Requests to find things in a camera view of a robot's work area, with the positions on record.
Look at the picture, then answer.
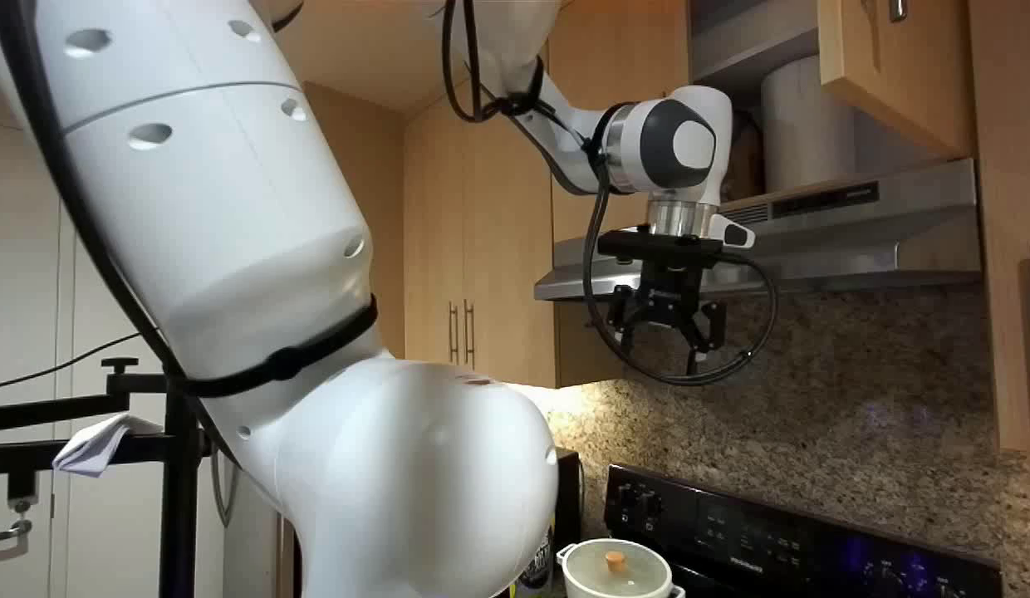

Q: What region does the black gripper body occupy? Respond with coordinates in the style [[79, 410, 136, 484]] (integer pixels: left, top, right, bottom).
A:
[[630, 257, 714, 321]]

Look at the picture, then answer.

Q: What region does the white-lined wooden cabinet body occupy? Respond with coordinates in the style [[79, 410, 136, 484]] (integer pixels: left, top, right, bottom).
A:
[[687, 0, 829, 212]]

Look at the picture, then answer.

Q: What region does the white cabinet shelf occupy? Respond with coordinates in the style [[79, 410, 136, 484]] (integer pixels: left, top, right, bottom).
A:
[[687, 0, 824, 87]]

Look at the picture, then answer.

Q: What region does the wooden cabinet door white inside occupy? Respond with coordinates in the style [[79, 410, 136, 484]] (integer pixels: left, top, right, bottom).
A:
[[819, 0, 980, 164]]

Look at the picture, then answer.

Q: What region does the white panelled door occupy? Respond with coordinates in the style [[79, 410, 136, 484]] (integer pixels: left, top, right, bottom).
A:
[[0, 103, 79, 598]]

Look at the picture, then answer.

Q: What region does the stainless steel range hood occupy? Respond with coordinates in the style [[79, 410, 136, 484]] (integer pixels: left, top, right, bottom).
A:
[[532, 155, 988, 306]]

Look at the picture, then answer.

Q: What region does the black stove top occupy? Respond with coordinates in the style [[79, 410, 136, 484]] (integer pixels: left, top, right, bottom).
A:
[[601, 462, 1008, 598]]

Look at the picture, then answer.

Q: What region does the white pot with lid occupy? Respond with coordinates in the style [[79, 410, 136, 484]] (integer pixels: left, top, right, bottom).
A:
[[556, 534, 687, 598]]

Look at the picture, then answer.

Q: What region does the black metal stand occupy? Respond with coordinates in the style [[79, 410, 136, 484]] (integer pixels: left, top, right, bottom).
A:
[[0, 357, 205, 598]]

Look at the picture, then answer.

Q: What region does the white crumpled paper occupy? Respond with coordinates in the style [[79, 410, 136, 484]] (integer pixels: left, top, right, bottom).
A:
[[51, 411, 164, 481]]

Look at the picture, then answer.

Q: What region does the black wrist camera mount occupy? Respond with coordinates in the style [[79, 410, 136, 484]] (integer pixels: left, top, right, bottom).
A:
[[595, 227, 731, 269]]

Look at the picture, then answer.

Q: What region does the wooden two-door wall cabinet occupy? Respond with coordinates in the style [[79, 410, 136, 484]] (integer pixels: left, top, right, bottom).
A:
[[402, 98, 560, 393]]

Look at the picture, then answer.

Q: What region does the wooden single-handle wall cabinet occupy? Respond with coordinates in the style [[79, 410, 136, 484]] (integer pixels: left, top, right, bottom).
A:
[[965, 0, 1030, 460]]

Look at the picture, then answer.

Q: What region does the black velcro strap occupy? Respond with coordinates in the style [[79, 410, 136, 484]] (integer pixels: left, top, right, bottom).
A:
[[185, 297, 384, 402]]

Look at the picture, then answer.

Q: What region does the thin black wall cable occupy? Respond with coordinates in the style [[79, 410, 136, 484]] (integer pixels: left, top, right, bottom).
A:
[[0, 330, 142, 400]]

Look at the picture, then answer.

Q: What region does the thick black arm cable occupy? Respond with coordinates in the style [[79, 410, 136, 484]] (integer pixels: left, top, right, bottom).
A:
[[0, 0, 192, 386]]

